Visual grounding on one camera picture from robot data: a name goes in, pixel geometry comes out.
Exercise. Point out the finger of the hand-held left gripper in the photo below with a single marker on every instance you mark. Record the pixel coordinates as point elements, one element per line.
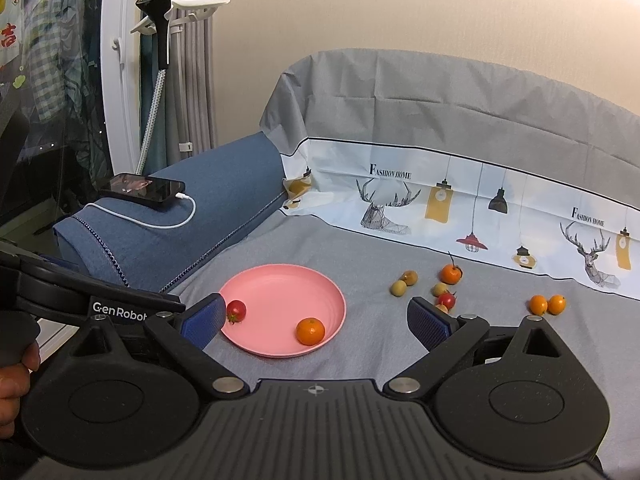
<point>170,305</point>

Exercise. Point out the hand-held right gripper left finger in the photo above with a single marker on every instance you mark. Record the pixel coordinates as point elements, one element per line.
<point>205,317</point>

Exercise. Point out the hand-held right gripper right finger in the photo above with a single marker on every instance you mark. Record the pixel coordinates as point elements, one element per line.
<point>425,322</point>

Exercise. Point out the red cherry tomato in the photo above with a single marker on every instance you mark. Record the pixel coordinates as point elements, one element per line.
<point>237,310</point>
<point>446,300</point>

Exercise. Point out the mandarin orange with stem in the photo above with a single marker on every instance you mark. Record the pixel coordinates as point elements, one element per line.
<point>451,274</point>

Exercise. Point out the pink plate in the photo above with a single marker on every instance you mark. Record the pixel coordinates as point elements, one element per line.
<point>280,300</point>

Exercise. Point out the small smooth orange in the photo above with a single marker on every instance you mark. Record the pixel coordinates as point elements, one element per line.
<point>538,304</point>
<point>556,304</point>

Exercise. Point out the person's left hand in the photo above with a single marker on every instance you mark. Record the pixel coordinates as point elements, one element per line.
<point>12,390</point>

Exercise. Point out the black smartphone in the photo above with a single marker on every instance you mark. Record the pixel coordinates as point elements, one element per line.
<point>140,187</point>

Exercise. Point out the blue sofa armrest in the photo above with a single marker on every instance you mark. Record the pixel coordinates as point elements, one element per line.
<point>225,185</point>

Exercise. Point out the white curtain clip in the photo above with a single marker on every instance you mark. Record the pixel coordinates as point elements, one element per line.
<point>186,146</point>

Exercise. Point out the grey printed sofa cover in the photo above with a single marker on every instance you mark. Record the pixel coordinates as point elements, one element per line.
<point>400,110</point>

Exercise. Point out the hanging clothes behind glass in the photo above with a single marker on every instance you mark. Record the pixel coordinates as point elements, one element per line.
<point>45,60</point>

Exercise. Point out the black garment steamer head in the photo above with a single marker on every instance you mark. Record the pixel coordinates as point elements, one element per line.
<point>162,25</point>

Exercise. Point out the white hanger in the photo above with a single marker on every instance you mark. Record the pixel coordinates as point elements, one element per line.
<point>200,7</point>

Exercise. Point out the white door frame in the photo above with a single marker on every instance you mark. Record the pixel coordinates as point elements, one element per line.
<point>117,100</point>

